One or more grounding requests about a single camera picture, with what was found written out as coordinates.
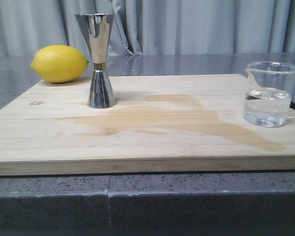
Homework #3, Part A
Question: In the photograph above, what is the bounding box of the steel double jigger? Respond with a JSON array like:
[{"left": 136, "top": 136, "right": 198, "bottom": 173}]
[{"left": 75, "top": 14, "right": 117, "bottom": 109}]

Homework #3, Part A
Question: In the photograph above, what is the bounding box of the glass beaker with clear liquid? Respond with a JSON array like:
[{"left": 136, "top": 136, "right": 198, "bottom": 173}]
[{"left": 243, "top": 61, "right": 295, "bottom": 127}]

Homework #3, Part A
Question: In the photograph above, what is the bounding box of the wooden cutting board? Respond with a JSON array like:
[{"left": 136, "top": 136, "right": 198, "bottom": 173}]
[{"left": 0, "top": 74, "right": 295, "bottom": 176}]

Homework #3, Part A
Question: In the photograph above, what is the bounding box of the yellow lemon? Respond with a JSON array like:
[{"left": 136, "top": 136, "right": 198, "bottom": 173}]
[{"left": 31, "top": 45, "right": 89, "bottom": 83}]

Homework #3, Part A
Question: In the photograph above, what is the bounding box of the grey curtain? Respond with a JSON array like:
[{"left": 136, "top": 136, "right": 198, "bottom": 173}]
[{"left": 0, "top": 0, "right": 295, "bottom": 56}]

